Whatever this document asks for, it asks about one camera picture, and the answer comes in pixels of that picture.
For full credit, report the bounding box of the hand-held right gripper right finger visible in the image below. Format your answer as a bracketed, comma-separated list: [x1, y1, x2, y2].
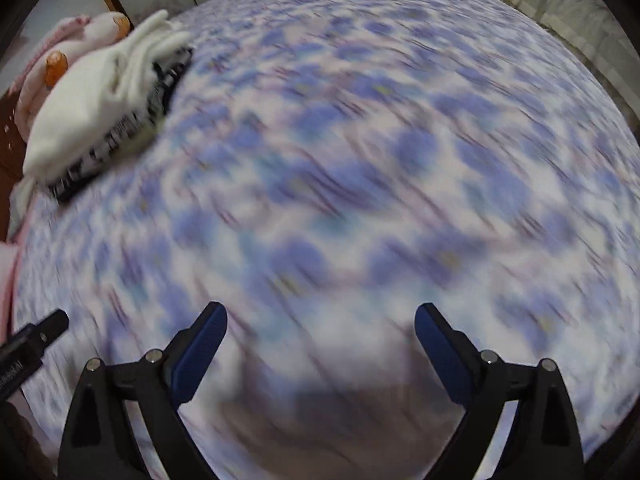
[414, 302, 586, 480]

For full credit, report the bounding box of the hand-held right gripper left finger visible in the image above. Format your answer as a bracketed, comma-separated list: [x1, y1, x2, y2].
[57, 301, 228, 480]

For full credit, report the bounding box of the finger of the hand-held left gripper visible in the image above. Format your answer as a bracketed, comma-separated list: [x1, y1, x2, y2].
[29, 309, 70, 350]

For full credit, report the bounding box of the white fluffy cardigan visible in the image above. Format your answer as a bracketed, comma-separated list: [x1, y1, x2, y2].
[22, 9, 193, 181]

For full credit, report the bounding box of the grey crumpled cloth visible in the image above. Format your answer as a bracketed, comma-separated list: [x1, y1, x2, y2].
[7, 177, 38, 236]

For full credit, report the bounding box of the wooden headboard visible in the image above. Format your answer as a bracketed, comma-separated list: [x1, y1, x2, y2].
[0, 82, 31, 241]

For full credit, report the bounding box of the black and white printed garment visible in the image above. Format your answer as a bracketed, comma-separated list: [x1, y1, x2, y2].
[47, 47, 196, 206]

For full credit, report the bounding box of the purple cat print blanket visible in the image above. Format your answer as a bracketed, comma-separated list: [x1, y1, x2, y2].
[10, 0, 640, 480]

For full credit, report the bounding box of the pink bear print quilt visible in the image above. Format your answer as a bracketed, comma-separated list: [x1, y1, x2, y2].
[12, 10, 133, 141]

